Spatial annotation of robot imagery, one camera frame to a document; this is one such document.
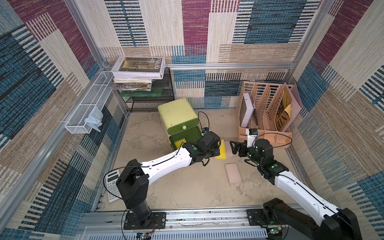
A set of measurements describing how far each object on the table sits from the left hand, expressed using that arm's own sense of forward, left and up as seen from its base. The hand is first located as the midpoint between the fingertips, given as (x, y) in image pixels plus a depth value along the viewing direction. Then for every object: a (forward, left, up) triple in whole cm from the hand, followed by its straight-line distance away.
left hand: (218, 147), depth 81 cm
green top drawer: (+12, +17, +4) cm, 21 cm away
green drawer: (+11, +15, -3) cm, 19 cm away
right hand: (+3, -11, +2) cm, 12 cm away
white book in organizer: (+24, -23, +3) cm, 33 cm away
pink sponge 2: (-1, -6, -2) cm, 6 cm away
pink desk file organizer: (+28, -28, +1) cm, 40 cm away
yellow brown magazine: (+21, -43, +1) cm, 48 cm away
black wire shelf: (+30, +40, +5) cm, 50 cm away
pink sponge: (-7, -10, -18) cm, 22 cm away
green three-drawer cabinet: (+14, +20, +6) cm, 25 cm away
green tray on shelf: (+38, +37, +8) cm, 54 cm away
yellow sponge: (-1, -3, -3) cm, 4 cm away
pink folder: (+18, -43, +14) cm, 49 cm away
